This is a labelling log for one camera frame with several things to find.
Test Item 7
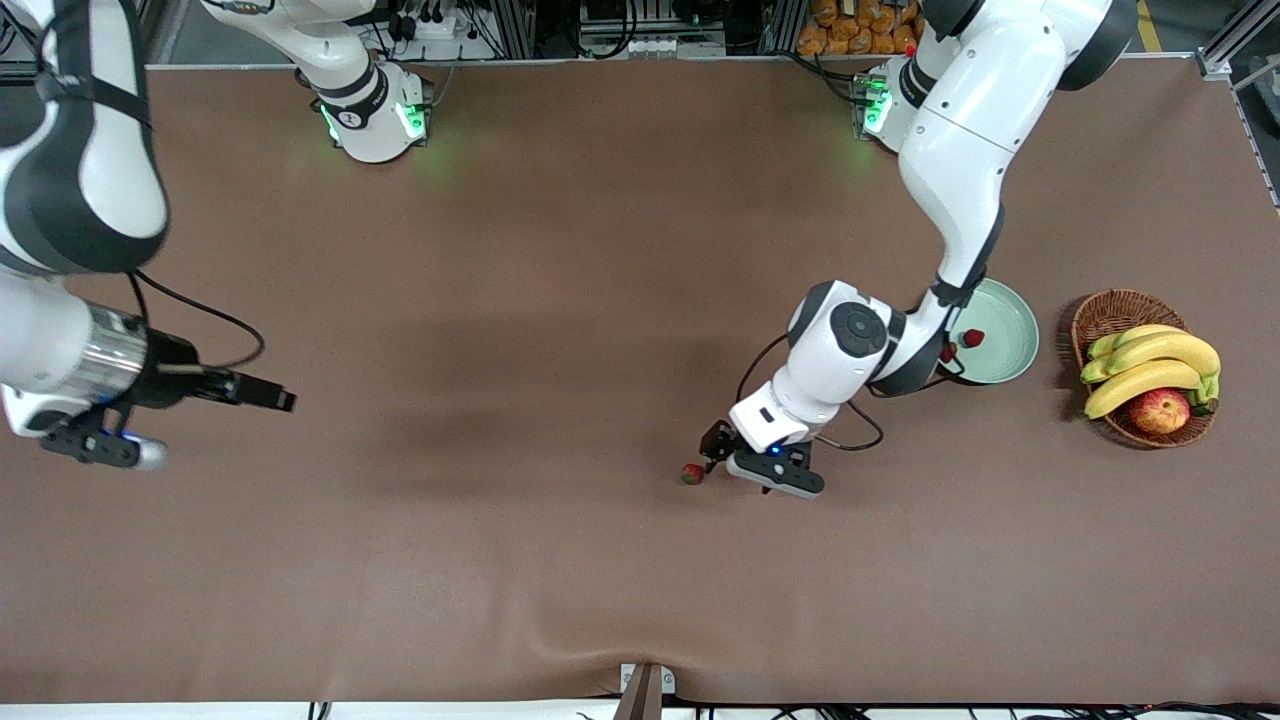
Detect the long yellow banana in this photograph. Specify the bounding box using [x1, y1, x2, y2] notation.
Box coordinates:
[1080, 333, 1223, 387]

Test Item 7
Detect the brown wicker basket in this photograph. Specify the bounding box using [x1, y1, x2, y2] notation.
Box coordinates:
[1071, 289, 1219, 449]

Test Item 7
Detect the long white socket bar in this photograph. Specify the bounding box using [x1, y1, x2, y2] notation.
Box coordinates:
[578, 35, 728, 60]

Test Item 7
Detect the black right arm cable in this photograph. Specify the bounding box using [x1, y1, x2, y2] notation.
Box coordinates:
[124, 268, 267, 373]

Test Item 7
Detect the large table cover mat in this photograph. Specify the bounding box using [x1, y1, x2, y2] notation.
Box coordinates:
[0, 55, 1280, 707]

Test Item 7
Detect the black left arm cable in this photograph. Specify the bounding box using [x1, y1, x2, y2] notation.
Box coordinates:
[735, 328, 887, 454]

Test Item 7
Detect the white power strip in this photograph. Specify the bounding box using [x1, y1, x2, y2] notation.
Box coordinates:
[395, 8, 462, 43]

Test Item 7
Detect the light green round plate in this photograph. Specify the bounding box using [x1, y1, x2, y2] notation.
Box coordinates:
[935, 277, 1041, 386]

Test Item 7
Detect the black box device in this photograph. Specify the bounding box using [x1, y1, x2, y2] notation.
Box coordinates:
[584, 0, 642, 32]

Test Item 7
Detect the small greenish yellow banana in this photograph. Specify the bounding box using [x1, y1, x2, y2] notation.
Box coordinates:
[1087, 324, 1188, 361]

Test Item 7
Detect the red yellow apple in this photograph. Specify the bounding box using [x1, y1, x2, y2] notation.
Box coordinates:
[1127, 388, 1193, 436]

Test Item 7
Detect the orange bread bag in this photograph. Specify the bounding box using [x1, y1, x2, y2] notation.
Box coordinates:
[796, 0, 926, 58]

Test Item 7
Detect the aluminium frame profile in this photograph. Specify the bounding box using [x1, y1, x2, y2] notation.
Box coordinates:
[757, 0, 809, 56]
[1195, 0, 1280, 213]
[488, 0, 538, 61]

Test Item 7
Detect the metal table clamp bracket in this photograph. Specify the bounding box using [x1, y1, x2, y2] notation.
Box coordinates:
[618, 662, 678, 720]

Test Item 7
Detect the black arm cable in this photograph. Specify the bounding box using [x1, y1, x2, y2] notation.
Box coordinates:
[735, 328, 887, 454]
[124, 268, 267, 373]

